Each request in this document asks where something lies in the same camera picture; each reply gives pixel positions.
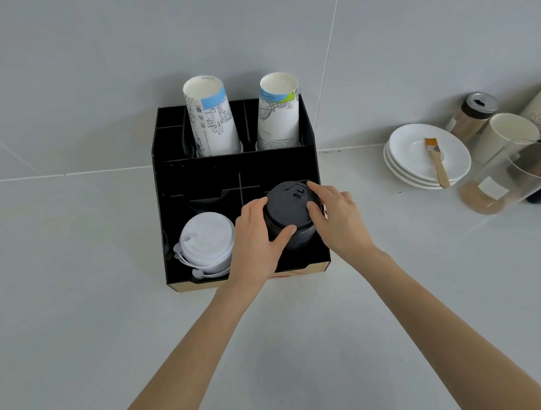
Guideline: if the clear jar with brown powder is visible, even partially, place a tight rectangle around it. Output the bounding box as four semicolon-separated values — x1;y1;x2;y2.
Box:
453;137;541;218

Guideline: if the wooden handle brush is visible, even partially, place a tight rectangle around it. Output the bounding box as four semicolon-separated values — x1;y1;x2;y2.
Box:
424;135;452;191

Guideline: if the person's left forearm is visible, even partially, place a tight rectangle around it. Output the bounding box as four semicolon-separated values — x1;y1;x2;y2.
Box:
84;273;278;410

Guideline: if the person's right forearm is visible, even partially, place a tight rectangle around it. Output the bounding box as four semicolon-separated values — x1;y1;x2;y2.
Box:
349;231;541;410

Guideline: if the plain white paper cup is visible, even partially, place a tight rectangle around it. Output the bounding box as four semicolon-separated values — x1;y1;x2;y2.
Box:
466;109;541;167

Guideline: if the blue green printed cup stack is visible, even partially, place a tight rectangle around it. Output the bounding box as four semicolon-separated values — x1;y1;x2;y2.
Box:
249;71;305;151

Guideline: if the person's left hand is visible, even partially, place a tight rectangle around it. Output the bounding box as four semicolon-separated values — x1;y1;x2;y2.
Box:
220;194;303;292

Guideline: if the blue printed paper cup stack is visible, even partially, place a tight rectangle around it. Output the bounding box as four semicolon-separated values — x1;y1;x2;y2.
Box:
181;71;243;159

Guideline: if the white saucer plate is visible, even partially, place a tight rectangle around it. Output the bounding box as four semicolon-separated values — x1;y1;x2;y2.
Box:
386;118;474;188
384;146;457;195
384;136;463;192

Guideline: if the stack of white lids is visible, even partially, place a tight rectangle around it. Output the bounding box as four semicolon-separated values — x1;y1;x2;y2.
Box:
169;210;240;283

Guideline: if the brown spice jar black cap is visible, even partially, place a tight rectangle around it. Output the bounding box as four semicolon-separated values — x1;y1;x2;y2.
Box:
441;89;503;145

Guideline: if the black plastic cup lid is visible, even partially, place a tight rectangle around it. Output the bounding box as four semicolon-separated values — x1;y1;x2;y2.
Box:
260;178;326;234

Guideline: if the black cup organizer box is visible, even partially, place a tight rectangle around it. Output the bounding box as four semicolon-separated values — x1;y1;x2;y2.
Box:
147;92;334;294

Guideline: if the person's right hand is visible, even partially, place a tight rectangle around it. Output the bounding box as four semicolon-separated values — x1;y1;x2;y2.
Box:
304;175;381;271

